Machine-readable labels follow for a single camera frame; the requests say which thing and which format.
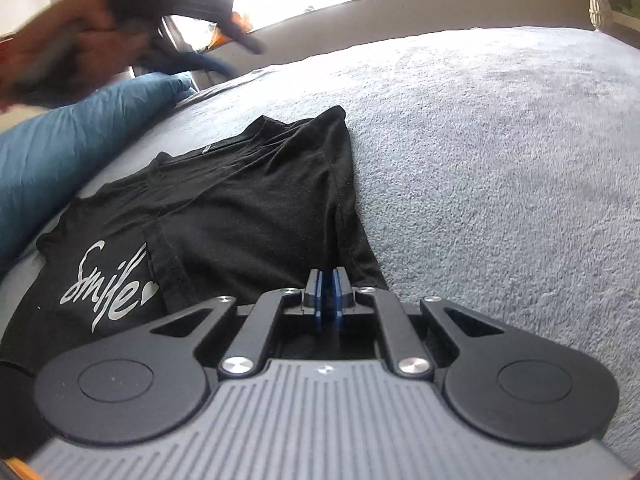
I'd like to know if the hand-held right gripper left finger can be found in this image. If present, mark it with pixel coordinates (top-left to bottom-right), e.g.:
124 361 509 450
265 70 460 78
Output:
150 269 328 378

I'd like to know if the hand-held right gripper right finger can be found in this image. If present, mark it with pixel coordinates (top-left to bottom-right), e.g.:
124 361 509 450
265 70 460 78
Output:
327 266 506 378

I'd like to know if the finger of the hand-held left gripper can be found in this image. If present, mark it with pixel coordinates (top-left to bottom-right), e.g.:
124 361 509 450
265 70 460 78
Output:
225 20 266 56

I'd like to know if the black printed t-shirt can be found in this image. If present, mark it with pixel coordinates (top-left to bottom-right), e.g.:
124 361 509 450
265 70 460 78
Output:
0 105 391 381

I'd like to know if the person's left hand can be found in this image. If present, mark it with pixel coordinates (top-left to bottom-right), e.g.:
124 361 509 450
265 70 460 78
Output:
0 0 153 111

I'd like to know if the blue pillow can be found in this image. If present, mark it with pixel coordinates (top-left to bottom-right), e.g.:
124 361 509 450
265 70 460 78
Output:
0 71 197 277

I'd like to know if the grey fleece blanket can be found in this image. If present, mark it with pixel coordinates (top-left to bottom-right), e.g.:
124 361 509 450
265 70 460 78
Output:
0 25 640 466

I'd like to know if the cream carved bedpost finial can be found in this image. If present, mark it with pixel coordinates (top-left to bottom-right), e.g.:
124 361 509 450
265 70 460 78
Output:
589 0 615 32

